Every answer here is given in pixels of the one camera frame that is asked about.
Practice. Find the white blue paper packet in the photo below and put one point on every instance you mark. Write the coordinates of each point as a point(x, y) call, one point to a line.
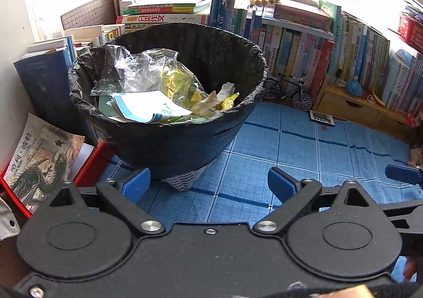
point(146, 107)

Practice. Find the white tissue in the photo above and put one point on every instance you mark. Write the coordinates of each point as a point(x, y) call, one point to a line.
point(216, 102)

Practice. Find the white trash bin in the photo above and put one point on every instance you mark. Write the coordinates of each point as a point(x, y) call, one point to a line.
point(184, 182)

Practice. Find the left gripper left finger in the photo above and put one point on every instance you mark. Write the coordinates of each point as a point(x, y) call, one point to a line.
point(83, 231)

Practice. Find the blue checkered table mat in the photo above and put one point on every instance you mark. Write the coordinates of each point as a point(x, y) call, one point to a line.
point(234, 188)

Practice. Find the red plastic basket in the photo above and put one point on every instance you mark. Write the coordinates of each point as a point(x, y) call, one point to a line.
point(411, 31)

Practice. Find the wooden drawer shelf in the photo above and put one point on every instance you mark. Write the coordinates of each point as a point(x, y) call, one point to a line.
point(338, 103)

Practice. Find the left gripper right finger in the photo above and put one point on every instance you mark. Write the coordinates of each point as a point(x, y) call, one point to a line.
point(336, 232)

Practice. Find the small white calculator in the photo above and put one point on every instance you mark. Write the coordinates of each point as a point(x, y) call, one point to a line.
point(321, 118)

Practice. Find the illustrated dragon cover book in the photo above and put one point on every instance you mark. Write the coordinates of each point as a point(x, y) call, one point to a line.
point(41, 162)

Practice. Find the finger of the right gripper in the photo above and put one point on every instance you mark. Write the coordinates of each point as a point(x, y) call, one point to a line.
point(409, 175)

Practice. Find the clear plastic bottle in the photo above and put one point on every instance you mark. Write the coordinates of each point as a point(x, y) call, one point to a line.
point(124, 72)

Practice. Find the dark blue upright book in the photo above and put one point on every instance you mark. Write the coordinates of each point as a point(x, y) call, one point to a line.
point(44, 76)

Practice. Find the yellow banana toy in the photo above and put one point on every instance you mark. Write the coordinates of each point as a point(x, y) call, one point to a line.
point(377, 98)

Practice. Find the red book tray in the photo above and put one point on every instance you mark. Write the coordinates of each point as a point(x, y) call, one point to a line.
point(88, 166)

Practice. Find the brown hardcover lying book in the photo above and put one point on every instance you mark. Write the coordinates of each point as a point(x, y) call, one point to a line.
point(303, 13)

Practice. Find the gold foil wrapper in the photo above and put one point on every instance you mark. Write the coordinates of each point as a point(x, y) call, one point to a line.
point(180, 85)

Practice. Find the black bin liner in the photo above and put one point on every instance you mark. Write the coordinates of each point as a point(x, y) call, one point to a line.
point(215, 56)

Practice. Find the miniature black bicycle model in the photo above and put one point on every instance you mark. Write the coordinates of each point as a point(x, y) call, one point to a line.
point(291, 88)

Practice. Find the blue yarn ball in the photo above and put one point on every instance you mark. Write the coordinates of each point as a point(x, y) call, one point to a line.
point(354, 89)

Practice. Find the red white stacked book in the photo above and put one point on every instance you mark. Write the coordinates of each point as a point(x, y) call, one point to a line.
point(163, 18)

